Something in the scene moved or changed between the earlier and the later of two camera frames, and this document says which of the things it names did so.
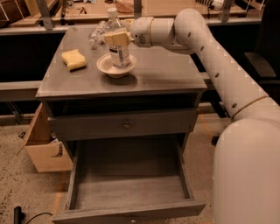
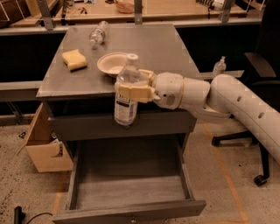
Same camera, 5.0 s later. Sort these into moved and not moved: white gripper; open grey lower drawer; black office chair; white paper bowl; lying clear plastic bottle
Moved: white gripper
Not moved: black office chair; white paper bowl; open grey lower drawer; lying clear plastic bottle
